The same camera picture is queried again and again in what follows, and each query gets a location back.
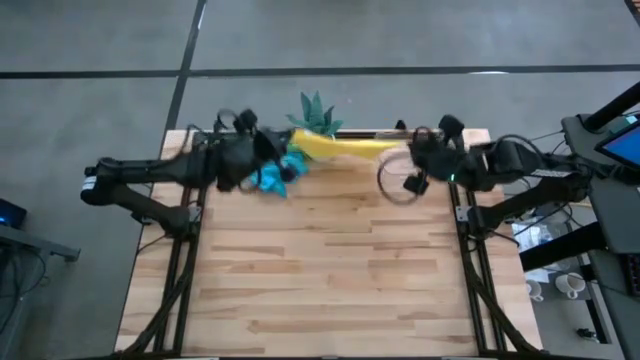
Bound white ceramic mug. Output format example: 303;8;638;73
524;278;545;303
554;272;587;300

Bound dark grey desk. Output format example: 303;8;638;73
560;113;640;360

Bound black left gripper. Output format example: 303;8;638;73
199;108;296;191

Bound tablet with blue screen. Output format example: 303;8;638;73
593;124;640;170

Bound black keyboard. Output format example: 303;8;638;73
622;252;640;299

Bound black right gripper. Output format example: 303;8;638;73
403;114;481;196

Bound grey desk leg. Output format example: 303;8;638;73
0;222;82;263

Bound yellow microfiber towel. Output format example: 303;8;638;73
290;128;404;162

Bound black stand beam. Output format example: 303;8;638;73
518;222;609;272

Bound black slanted pole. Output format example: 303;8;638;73
582;82;640;132

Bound potted plant in white pot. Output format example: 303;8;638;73
285;91;346;137

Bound black device with blue light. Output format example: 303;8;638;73
0;197;29;230

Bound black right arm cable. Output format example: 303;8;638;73
376;125;436;206

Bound blue microfiber towel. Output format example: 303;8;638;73
249;152;310;199

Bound white crumpled papers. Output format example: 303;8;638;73
510;219;557;252

